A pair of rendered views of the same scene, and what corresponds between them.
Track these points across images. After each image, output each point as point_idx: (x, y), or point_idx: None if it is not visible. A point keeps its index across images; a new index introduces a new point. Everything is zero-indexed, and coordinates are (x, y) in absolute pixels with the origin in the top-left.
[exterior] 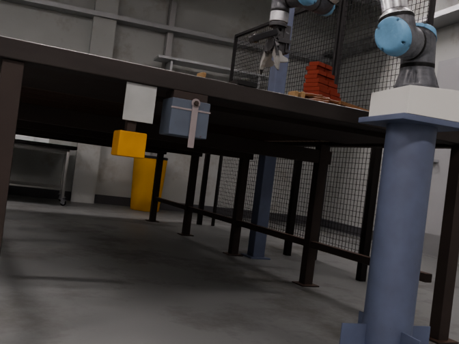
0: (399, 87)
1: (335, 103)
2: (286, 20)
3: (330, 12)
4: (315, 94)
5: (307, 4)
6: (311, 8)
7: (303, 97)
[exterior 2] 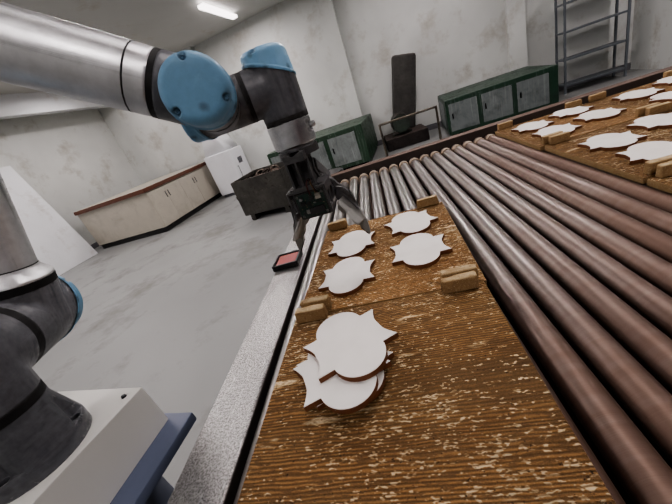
0: (76, 391)
1: (315, 404)
2: (275, 149)
3: (186, 123)
4: (316, 336)
5: (206, 140)
6: (214, 132)
7: (255, 317)
